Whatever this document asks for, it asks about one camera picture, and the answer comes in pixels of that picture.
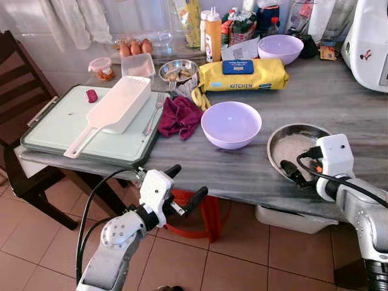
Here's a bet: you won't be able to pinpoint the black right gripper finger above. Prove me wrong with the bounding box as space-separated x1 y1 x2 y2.
280 159 309 187

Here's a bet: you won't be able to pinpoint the shallow steel bowl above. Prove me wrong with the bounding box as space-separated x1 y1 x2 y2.
267 124 332 183

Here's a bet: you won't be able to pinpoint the lilac plastic bowl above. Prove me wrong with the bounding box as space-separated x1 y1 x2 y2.
201 101 263 150
258 35 304 66

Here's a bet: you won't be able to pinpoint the red stool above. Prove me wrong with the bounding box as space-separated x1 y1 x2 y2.
162 189 222 243

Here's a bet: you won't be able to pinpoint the white storage box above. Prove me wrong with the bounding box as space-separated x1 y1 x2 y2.
255 205 339 235

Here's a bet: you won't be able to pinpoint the maroon cloth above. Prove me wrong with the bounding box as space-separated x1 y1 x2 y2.
158 94 206 141

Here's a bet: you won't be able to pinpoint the steel fork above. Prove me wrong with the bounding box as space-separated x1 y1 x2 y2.
142 91 168 136

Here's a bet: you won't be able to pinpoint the small steel bowl with food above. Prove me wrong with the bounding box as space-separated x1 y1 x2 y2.
159 59 199 84

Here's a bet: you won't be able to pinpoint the yellow kitchen wipes pack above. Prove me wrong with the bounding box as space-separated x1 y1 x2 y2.
198 58 290 93

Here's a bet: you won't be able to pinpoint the small black object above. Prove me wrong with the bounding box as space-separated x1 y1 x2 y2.
299 35 320 59

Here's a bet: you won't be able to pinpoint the clear plastic food box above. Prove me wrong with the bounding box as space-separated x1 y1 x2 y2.
121 53 156 79

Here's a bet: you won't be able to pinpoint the white kitchen machine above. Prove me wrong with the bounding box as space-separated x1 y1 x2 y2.
341 0 388 93

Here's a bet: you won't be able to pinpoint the small tub with pink lid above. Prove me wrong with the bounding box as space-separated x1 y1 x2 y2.
89 57 116 82

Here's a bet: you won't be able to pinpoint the white paper sheet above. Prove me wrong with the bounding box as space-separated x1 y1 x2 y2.
221 38 261 61

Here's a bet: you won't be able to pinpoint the pale green tray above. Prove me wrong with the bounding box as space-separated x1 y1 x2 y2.
20 84 163 169

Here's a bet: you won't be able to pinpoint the tall white bag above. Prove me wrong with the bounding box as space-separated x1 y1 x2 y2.
307 0 338 42

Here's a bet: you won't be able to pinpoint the orange squeeze bottle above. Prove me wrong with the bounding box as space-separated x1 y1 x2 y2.
205 7 223 63

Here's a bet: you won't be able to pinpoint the dark blue jar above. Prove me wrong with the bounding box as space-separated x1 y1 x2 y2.
256 2 281 36

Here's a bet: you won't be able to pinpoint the dark snack bag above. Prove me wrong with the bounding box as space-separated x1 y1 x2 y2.
222 10 258 46

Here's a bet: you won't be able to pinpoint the yellow food packet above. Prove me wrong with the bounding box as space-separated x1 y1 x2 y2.
174 0 202 49

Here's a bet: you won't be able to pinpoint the white hanging cloth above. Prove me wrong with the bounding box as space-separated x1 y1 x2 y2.
39 0 115 51

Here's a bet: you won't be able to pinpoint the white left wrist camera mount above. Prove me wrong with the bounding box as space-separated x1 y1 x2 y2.
138 169 176 213

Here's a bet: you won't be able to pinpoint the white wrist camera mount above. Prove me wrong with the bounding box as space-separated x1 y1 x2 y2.
315 134 356 180
138 169 176 213

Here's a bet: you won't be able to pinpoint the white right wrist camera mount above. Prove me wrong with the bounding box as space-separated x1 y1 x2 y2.
315 134 356 180

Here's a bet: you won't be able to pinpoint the yellow handled scissors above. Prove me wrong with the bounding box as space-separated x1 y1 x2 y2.
191 87 212 112

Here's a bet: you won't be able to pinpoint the white plastic handled container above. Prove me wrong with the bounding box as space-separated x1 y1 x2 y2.
64 76 152 159

